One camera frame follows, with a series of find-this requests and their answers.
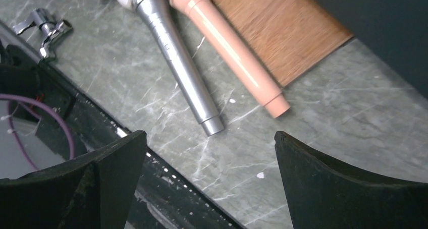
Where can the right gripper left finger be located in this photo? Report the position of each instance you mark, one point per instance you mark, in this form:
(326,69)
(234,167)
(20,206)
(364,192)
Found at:
(94,190)

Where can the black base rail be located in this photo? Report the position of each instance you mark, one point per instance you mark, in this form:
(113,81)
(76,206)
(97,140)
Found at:
(46,120)

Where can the pink microphone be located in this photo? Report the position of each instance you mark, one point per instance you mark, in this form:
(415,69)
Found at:
(235,53)

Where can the dark grey upright panel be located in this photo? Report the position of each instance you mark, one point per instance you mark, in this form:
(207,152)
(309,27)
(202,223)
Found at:
(394,30)

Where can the grey microphone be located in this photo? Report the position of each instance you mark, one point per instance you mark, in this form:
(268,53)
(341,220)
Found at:
(157,16)

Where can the chrome metal faucet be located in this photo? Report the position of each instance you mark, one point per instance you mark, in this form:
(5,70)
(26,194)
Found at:
(51,29)

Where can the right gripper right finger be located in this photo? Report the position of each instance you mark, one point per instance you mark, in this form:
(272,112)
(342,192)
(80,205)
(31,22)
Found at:
(325,192)

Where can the wooden board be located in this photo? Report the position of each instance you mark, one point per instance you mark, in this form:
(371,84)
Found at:
(289,36)

